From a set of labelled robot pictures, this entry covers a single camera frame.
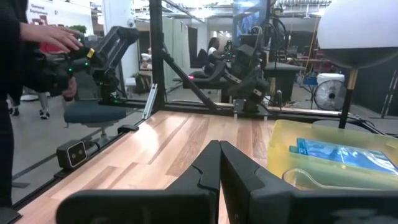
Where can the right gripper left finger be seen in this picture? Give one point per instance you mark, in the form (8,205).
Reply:
(155,208)

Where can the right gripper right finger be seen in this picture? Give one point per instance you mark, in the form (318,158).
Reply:
(280,208)

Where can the blue plastic case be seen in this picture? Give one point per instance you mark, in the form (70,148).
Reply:
(348,155)

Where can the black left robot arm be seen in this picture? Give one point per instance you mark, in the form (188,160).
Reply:
(248,62)

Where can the clear plastic bin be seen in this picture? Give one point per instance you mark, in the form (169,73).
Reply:
(298,181)

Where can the black round table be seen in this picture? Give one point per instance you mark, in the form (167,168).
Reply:
(284,67)

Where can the person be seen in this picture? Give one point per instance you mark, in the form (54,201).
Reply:
(9,62)
(44,107)
(212,49)

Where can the yellow translucent plastic bin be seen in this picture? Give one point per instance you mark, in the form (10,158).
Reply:
(286,143)

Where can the blue display screen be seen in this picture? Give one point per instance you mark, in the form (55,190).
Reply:
(247,21)

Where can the white floor fan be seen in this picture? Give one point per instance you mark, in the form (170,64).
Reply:
(330,95)

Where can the white bucket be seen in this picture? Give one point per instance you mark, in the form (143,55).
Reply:
(331,77)

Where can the grey curtain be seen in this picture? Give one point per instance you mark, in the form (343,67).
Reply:
(175,53)

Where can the silver aluminium bar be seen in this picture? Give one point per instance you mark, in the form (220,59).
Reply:
(150,99)

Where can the blue-grey office chair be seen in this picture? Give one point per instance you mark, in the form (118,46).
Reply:
(93,113)

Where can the white globe lamp black stand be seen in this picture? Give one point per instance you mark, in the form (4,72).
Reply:
(357,28)

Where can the person's hand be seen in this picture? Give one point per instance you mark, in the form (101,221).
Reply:
(53,35)
(71,88)

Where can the white pillar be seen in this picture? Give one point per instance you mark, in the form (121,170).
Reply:
(119,15)

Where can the green plant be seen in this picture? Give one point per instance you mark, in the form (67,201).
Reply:
(77,29)

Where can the black aluminium rig frame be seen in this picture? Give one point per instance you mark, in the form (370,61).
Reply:
(156,62)

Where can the black table-level camera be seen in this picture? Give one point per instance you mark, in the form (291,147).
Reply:
(72,154)

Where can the black frame clamp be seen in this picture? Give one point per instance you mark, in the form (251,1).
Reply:
(7,216)

